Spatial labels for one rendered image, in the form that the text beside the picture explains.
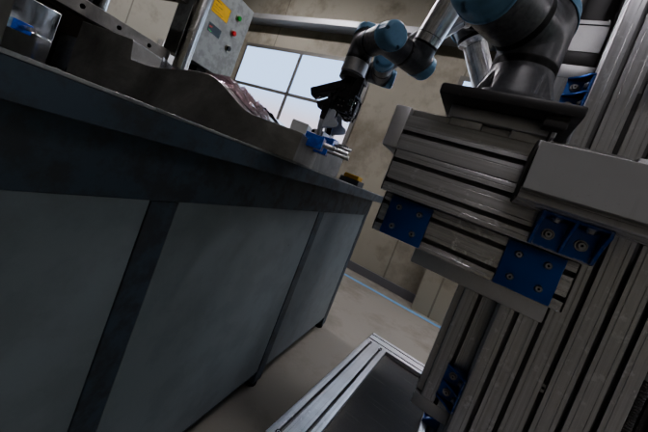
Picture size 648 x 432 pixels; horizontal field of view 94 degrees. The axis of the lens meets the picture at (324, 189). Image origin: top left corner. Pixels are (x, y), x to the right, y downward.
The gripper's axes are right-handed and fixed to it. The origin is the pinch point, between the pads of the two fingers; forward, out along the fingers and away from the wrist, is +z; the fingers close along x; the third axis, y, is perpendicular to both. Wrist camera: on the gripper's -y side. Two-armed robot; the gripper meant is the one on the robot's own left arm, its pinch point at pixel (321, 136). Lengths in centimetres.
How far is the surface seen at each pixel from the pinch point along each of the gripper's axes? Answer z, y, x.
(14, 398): 50, 4, -62
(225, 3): -48, -85, 23
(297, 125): 3.3, 8.9, -30.2
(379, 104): -77, -59, 219
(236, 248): 33.1, 4.1, -27.9
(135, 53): 2, -23, -45
